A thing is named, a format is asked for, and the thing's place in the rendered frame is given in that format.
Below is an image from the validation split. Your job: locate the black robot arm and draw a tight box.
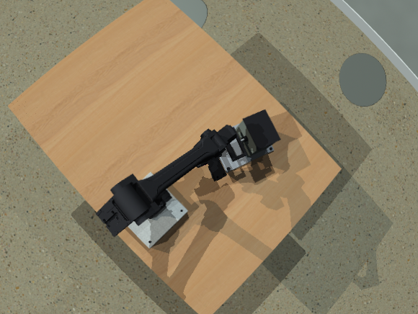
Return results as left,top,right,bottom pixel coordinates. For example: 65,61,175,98
96,125,237,237

